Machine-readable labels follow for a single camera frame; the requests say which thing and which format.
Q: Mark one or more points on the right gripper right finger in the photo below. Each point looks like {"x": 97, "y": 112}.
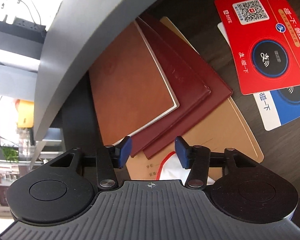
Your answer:
{"x": 196, "y": 159}

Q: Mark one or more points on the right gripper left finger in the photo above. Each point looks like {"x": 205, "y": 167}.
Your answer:
{"x": 110, "y": 157}

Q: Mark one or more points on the brown leather notebook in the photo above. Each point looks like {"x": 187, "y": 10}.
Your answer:
{"x": 130, "y": 89}

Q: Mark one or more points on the white cloth with red trim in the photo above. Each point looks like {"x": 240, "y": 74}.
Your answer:
{"x": 171, "y": 169}

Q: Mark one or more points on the dark red folder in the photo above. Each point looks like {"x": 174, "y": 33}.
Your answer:
{"x": 198, "y": 88}

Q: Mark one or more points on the blue white payment card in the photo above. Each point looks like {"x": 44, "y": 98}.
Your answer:
{"x": 280, "y": 104}

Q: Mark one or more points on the yellow plastic basket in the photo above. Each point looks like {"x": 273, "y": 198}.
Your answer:
{"x": 25, "y": 111}

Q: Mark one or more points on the red QR payment card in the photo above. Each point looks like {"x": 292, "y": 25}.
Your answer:
{"x": 250, "y": 12}

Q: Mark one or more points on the black power strip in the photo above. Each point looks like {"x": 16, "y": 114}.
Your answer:
{"x": 24, "y": 29}

